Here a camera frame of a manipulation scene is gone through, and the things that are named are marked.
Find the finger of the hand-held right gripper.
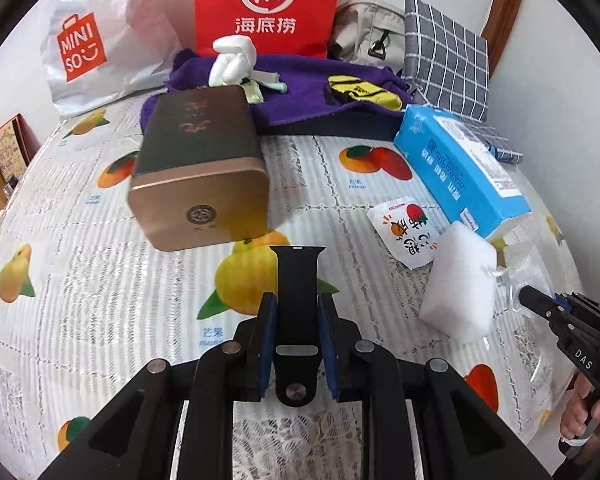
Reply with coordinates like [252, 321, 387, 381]
[517, 285, 573, 323]

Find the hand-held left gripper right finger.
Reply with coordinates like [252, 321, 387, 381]
[317, 294, 553, 480]

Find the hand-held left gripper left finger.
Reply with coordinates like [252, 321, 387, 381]
[37, 292, 281, 480]

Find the black watch strap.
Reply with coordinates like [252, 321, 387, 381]
[270, 244, 327, 408]

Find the person's right forearm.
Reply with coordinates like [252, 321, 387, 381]
[550, 437, 600, 480]

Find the clear plastic bag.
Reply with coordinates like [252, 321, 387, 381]
[490, 232, 571, 311]

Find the white foam block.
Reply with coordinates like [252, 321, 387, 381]
[419, 222, 497, 337]

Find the white fruit print packet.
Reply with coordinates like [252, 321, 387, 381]
[366, 199, 437, 270]

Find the blue tissue pack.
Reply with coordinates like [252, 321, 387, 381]
[394, 105, 532, 240]

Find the gold tin box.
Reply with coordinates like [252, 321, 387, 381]
[127, 85, 271, 252]

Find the purple towel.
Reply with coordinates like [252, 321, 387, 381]
[140, 49, 413, 136]

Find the light green sock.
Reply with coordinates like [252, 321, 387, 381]
[240, 72, 287, 105]

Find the yellow black sock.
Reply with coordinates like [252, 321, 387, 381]
[322, 75, 407, 112]

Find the grey checked cloth bag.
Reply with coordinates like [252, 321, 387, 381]
[400, 0, 523, 163]

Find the grey backpack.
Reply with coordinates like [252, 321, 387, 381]
[327, 1, 408, 68]

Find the red paper bag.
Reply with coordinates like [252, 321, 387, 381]
[194, 0, 345, 60]

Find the white plastic shopping bag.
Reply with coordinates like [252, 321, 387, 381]
[40, 0, 196, 117]

